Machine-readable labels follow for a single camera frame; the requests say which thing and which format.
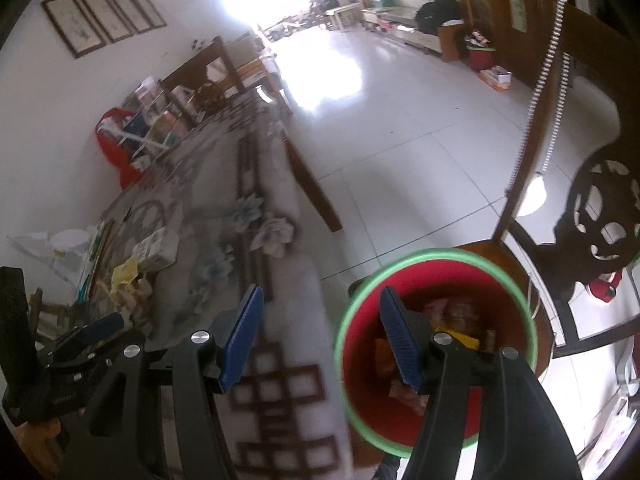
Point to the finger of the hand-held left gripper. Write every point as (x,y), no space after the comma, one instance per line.
(102,326)

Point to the red bucket with green rim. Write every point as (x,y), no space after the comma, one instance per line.
(360,360)

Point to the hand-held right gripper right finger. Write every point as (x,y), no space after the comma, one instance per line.
(400,345)

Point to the black bag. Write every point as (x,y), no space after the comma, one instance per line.
(440,10)

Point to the small green white carton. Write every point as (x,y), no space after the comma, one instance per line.
(157,250)

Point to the dark carved wooden chair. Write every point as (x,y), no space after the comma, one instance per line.
(570,240)

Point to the yellow packet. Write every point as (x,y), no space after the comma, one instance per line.
(462,341)

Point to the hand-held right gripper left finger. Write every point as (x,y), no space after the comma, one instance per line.
(245,335)

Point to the red bag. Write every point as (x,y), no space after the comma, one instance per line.
(115,155)

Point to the white plastic bag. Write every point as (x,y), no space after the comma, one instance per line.
(55,252)

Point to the row of assorted boxes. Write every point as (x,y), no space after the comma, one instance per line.
(160,120)

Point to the brown carved wooden chair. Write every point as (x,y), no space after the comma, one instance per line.
(200,67)

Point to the small cardboard box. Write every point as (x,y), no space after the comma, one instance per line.
(495,78)

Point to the white low cabinet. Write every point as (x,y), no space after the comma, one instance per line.
(400,30)

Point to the pink brown wrapper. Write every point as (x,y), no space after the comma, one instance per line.
(450,312)

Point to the crumpled yellow paper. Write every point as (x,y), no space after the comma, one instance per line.
(127,280)

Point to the orange wrapper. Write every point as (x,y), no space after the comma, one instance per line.
(386,357)

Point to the white stool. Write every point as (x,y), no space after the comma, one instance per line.
(344,14)

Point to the floral grey tablecloth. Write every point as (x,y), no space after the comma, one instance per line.
(210,200)

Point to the flat green packet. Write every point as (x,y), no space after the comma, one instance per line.
(95,260)

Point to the red waste bin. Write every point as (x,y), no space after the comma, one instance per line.
(481,57)

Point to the wooden cabinet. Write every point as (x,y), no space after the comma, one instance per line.
(500,35)

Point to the person's left hand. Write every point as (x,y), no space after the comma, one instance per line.
(45,435)

